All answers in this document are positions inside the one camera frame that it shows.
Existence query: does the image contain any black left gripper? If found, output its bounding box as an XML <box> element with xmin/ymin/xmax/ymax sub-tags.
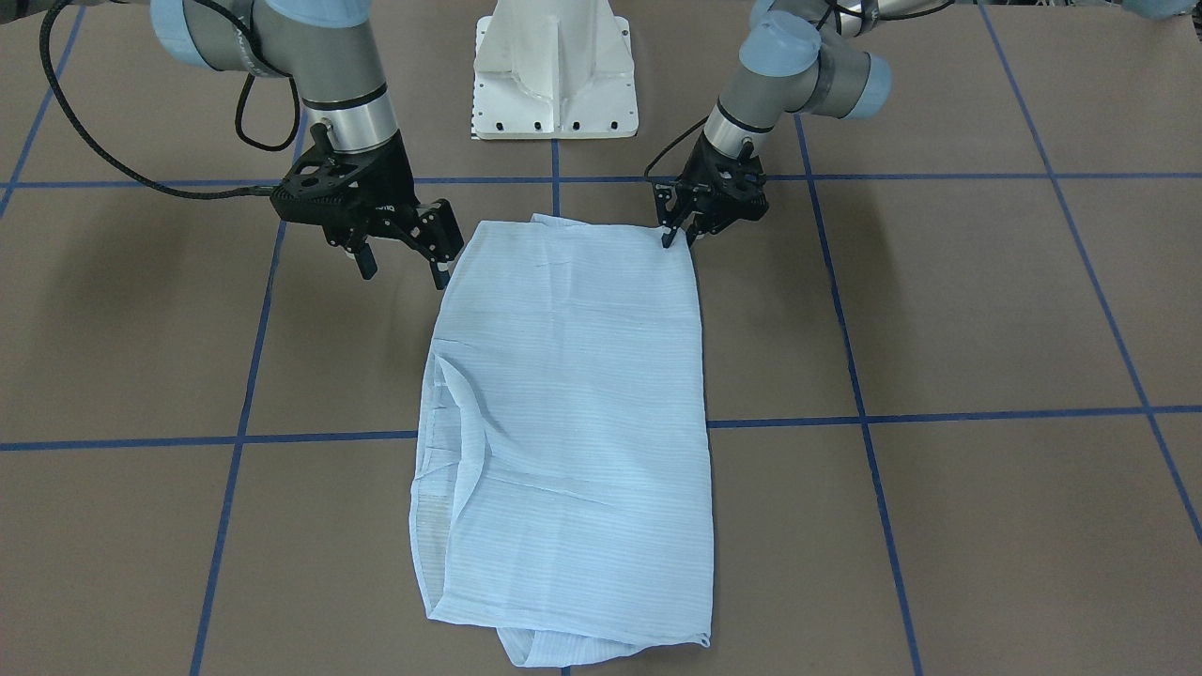
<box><xmin>654</xmin><ymin>134</ymin><xmax>769</xmax><ymax>249</ymax></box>

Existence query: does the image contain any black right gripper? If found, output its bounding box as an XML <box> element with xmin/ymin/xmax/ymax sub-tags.
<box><xmin>270</xmin><ymin>131</ymin><xmax>465</xmax><ymax>290</ymax></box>

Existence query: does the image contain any light blue button-up shirt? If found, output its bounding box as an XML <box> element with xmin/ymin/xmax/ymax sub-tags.
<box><xmin>407</xmin><ymin>214</ymin><xmax>716</xmax><ymax>668</ymax></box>

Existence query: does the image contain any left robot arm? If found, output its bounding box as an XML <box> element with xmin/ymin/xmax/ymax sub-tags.
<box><xmin>642</xmin><ymin>1</ymin><xmax>948</xmax><ymax>248</ymax></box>

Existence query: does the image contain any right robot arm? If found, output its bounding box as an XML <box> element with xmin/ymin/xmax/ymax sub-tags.
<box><xmin>149</xmin><ymin>1</ymin><xmax>464</xmax><ymax>287</ymax></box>

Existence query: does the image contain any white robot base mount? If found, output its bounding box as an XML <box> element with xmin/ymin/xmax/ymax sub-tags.
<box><xmin>471</xmin><ymin>1</ymin><xmax>639</xmax><ymax>141</ymax></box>

